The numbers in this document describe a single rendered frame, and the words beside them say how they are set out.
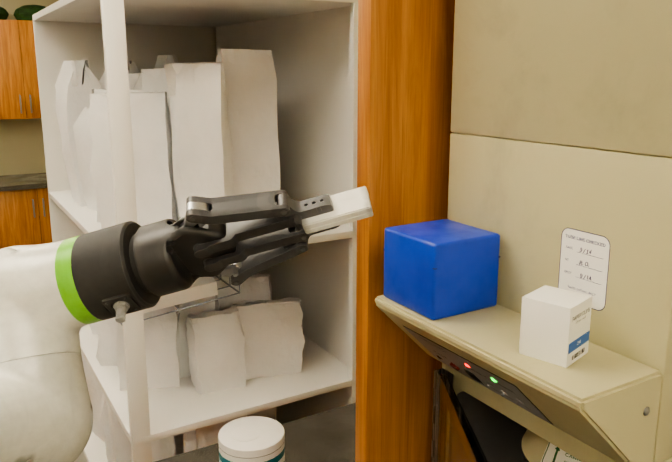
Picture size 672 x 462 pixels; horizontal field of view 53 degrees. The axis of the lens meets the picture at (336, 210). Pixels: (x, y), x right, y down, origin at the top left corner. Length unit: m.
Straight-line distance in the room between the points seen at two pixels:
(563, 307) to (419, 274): 0.18
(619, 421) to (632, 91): 0.31
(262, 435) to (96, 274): 0.77
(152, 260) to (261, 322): 1.27
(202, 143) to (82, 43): 1.01
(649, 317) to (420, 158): 0.37
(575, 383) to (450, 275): 0.19
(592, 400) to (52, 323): 0.51
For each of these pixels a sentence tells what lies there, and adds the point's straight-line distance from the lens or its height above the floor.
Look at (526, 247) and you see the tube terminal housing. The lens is 0.80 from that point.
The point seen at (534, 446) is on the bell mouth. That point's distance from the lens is 0.90.
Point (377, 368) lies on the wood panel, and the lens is 0.96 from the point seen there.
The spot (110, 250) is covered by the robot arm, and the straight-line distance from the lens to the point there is 0.69.
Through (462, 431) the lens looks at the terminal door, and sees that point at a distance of 0.81.
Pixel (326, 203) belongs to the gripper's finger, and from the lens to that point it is 0.65.
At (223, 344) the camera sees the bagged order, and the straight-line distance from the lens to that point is 1.88.
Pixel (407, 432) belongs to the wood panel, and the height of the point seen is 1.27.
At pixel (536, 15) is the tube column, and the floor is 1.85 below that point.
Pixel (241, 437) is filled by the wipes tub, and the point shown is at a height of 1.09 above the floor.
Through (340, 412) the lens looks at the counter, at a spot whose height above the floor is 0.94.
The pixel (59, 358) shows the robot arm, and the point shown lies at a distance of 0.73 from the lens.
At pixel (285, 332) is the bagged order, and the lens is 1.96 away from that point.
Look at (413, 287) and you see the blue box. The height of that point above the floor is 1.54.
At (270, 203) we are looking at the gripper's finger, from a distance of 0.64.
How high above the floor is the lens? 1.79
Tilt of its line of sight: 12 degrees down
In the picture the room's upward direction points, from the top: straight up
